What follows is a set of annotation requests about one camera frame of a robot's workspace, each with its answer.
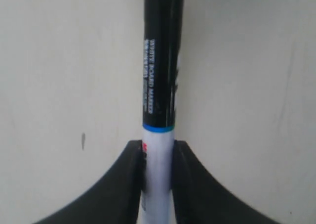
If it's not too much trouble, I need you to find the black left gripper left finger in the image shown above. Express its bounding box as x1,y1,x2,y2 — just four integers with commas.
38,140,144,224

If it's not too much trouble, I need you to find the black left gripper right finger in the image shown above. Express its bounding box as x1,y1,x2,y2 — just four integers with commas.
172,140,276,224

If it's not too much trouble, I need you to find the black and white whiteboard marker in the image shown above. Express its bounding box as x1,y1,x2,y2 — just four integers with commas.
141,0,184,224

